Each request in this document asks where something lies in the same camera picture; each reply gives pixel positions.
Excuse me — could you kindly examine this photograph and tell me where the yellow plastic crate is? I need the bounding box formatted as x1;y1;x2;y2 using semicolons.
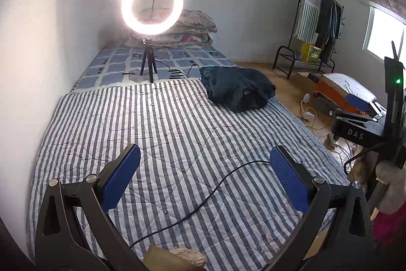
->
300;42;322;63

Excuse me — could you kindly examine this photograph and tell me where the black ring light cable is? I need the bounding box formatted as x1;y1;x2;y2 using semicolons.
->
122;60;207;81

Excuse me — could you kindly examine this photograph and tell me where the white cushion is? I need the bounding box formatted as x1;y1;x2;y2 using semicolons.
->
322;72;377;103

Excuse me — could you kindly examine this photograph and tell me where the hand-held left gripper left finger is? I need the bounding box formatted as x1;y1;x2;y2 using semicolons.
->
34;143;144;271

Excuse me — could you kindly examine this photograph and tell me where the person's left hand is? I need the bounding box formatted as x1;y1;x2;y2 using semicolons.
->
143;245;207;271

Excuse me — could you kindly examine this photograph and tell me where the black tripod stand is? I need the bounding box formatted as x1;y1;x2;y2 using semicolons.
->
140;0;167;84

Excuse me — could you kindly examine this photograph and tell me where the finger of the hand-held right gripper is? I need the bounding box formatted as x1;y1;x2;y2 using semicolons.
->
334;107;386;124
344;93;386;116

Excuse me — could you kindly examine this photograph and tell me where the floral pillow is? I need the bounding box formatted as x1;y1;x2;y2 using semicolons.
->
176;9;218;34

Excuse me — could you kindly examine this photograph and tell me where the blue white striped quilt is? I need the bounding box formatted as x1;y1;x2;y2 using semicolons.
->
25;79;349;271

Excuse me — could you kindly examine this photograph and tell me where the dark green hanging jacket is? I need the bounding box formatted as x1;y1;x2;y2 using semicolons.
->
315;0;333;47

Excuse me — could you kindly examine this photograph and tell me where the blue denim hanging garment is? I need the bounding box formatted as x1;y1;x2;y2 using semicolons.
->
330;1;342;40

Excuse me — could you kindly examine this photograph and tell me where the person's right forearm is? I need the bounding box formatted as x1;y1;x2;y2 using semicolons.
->
373;201;406;246

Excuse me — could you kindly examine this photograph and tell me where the folded floral quilt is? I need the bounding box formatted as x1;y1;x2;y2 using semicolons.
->
127;31;213;47

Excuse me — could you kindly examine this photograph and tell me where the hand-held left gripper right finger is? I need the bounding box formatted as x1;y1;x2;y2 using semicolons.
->
269;145;375;271

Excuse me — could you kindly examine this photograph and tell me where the white ring light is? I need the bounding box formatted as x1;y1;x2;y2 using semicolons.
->
121;0;184;36

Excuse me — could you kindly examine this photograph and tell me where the person's right hand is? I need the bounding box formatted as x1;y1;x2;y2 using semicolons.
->
349;147;406;215

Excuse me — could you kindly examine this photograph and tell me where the window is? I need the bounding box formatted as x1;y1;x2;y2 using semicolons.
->
363;6;406;65

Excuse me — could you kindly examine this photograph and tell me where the brown cardboard box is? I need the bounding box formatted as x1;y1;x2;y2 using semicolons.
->
296;72;324;94

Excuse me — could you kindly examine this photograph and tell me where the blue checked bed sheet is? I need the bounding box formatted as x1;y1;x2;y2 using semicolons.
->
71;44;237;94

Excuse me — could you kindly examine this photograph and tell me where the grey white striped towel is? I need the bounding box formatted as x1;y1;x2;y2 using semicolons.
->
293;0;322;41

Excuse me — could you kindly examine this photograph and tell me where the teal plaid fleece jacket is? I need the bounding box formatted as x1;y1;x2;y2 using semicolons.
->
200;66;276;113

